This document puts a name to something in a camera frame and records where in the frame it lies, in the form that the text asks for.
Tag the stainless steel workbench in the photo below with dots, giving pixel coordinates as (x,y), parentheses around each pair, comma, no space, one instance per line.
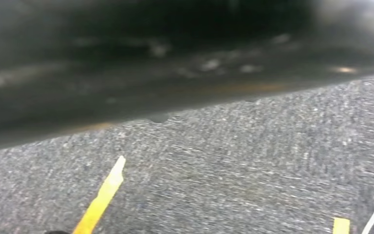
(174,64)

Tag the yellow floor tape frame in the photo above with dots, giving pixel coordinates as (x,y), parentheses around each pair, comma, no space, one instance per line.
(100,200)

